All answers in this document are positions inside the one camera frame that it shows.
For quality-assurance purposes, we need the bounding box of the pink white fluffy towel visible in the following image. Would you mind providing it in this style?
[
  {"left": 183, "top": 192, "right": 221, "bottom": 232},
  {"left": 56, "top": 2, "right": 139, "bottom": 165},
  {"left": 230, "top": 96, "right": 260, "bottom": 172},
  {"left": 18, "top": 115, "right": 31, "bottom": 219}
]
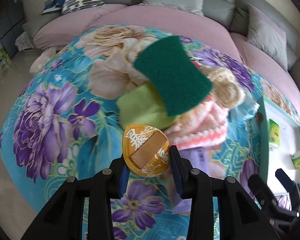
[{"left": 164, "top": 95, "right": 229, "bottom": 150}]

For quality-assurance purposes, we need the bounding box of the cream lace scrunchie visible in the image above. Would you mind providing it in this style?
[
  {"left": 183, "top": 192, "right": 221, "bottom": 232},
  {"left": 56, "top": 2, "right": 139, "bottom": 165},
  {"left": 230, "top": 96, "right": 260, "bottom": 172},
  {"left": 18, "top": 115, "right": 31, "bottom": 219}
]
[{"left": 203, "top": 67, "right": 245, "bottom": 109}]

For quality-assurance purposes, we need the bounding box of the green yellow scouring sponge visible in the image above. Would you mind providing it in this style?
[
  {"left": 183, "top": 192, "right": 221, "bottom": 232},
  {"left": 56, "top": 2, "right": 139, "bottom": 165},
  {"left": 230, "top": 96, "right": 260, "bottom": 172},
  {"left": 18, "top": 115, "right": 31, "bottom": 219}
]
[{"left": 134, "top": 35, "right": 213, "bottom": 116}]

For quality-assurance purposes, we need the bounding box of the small green white box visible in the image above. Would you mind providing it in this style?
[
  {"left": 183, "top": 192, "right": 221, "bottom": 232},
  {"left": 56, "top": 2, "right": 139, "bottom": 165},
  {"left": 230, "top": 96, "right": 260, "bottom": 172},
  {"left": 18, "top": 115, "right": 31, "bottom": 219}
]
[{"left": 291, "top": 150, "right": 300, "bottom": 169}]

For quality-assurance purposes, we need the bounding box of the white tray teal rim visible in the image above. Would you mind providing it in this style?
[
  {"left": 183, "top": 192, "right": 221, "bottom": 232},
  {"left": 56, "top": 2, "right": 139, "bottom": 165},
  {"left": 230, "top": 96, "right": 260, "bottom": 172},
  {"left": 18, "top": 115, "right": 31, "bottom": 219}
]
[{"left": 258, "top": 96, "right": 300, "bottom": 196}]

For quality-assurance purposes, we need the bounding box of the green tissue pack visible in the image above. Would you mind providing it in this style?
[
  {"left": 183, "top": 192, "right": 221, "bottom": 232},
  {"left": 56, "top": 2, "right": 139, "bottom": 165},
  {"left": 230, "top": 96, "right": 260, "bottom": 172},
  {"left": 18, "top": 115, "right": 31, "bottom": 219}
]
[{"left": 269, "top": 119, "right": 280, "bottom": 150}]

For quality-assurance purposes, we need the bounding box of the purple tissue pack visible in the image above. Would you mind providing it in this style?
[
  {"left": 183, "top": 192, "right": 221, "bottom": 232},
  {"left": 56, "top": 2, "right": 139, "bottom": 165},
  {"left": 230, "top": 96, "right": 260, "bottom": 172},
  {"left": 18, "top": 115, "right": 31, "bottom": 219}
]
[{"left": 171, "top": 147, "right": 210, "bottom": 214}]

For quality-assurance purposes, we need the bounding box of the floral blue blanket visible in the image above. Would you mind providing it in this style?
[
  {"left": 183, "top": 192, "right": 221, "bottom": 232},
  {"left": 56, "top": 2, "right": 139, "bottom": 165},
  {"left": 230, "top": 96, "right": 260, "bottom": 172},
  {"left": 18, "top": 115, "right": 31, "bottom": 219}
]
[{"left": 0, "top": 24, "right": 300, "bottom": 240}]

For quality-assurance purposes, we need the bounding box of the gray pink throw pillow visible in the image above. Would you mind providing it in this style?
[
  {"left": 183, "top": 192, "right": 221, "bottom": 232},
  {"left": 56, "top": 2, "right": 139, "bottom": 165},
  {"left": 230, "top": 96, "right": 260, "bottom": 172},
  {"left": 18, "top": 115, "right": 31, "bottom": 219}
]
[{"left": 247, "top": 4, "right": 288, "bottom": 71}]

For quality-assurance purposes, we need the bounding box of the pink sofa cover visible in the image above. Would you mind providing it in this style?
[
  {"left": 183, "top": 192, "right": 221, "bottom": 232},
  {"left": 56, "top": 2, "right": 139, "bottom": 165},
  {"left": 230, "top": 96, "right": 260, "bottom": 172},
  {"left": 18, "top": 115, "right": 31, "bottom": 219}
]
[{"left": 33, "top": 4, "right": 300, "bottom": 118}]

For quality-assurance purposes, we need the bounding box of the gray sofa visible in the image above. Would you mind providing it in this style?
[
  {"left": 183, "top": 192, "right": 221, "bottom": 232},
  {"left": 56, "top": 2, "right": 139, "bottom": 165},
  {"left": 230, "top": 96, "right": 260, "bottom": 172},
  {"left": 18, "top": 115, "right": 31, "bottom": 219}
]
[{"left": 20, "top": 0, "right": 300, "bottom": 98}]

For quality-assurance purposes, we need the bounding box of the dark cabinet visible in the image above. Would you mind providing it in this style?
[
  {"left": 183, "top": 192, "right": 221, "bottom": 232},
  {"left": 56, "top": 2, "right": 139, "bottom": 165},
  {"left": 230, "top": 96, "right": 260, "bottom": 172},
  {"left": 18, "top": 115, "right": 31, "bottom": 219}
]
[{"left": 0, "top": 0, "right": 26, "bottom": 58}]

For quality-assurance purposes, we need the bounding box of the blue cushion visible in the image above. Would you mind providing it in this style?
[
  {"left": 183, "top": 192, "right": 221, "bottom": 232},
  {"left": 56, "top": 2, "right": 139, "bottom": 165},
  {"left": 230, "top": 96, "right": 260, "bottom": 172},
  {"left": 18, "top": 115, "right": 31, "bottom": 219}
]
[{"left": 42, "top": 0, "right": 65, "bottom": 15}]

